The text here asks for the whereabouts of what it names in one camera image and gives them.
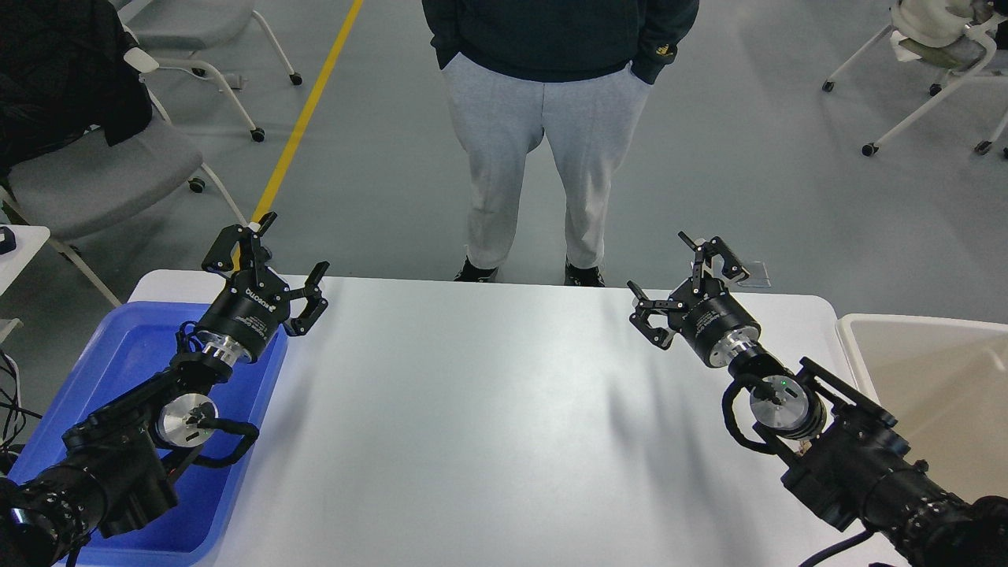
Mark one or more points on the black jacket on chair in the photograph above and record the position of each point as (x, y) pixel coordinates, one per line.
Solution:
(63, 70)

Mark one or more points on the white chair with cushion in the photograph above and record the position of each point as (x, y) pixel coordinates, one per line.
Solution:
(959, 38)

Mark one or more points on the right metal floor plate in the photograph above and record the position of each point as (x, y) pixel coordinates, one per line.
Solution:
(757, 275)

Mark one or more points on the grey chair far left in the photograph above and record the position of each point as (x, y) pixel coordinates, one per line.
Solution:
(175, 31)

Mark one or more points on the beige plastic bin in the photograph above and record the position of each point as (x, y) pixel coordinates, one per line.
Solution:
(946, 382)

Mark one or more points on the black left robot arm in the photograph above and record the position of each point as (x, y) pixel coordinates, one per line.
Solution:
(123, 459)

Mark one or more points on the grey chair with black jacket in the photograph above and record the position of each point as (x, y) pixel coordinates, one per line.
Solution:
(88, 186)

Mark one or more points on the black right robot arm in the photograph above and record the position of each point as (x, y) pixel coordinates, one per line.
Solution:
(844, 460)

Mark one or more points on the person in grey trousers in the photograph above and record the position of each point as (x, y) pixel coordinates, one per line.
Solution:
(576, 74)

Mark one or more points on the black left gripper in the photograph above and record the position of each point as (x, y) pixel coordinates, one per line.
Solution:
(248, 312)

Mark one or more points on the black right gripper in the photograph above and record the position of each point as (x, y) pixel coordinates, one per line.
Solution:
(716, 326)

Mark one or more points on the white side table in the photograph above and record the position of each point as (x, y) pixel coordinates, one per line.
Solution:
(20, 244)

